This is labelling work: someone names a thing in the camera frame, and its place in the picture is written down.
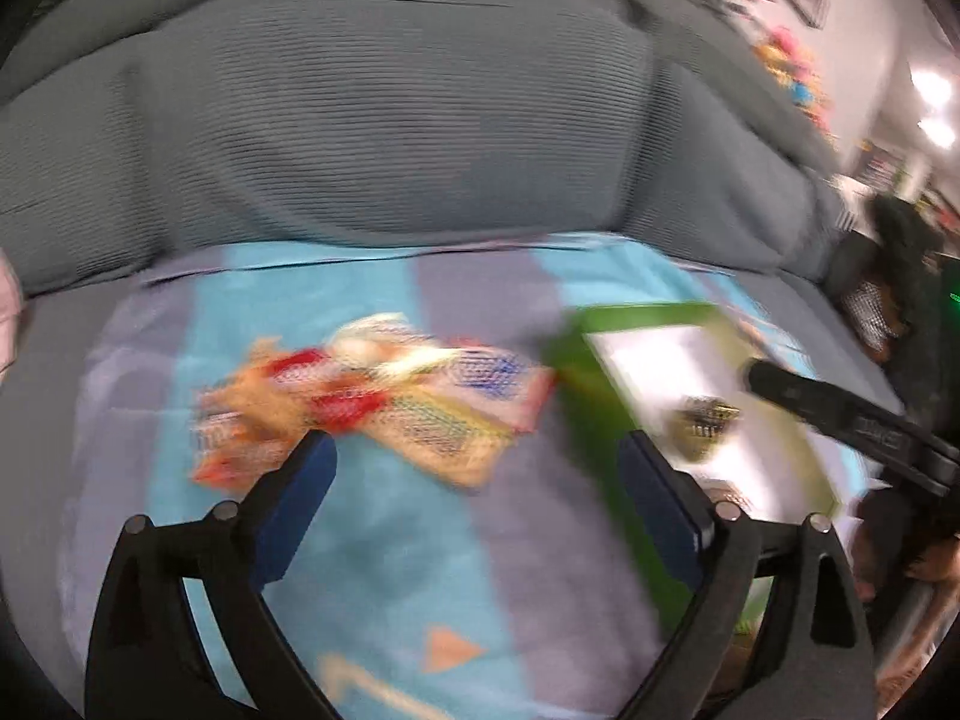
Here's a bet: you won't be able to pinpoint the dark gold snack packet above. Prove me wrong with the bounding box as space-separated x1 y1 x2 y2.
671 395 743 462

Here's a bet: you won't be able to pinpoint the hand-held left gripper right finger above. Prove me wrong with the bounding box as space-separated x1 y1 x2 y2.
616 430 878 720

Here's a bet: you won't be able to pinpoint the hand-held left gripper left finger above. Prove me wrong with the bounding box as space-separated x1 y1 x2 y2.
84 430 338 720

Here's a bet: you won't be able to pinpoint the pink pillow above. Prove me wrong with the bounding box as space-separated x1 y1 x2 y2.
0 251 29 383

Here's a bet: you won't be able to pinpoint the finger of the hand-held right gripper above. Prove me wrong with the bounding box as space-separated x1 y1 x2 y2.
739 358 960 497

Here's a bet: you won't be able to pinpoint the pile of colourful snack packets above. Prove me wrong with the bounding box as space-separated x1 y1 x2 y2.
187 313 557 492

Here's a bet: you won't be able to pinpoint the checkered cloth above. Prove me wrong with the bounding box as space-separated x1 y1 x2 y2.
840 279 905 357

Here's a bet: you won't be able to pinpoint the green cardboard box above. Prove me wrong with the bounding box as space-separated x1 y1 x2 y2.
541 303 841 638

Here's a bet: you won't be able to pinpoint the blue and purple blanket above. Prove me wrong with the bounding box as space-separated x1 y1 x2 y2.
58 232 875 720

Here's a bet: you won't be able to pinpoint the dark cloth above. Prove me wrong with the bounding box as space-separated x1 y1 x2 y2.
825 193 950 406

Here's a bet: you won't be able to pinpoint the colourful plush toys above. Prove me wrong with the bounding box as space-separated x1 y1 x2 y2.
716 0 839 147

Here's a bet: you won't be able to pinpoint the grey ribbed sofa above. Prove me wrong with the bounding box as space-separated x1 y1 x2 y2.
0 0 908 720

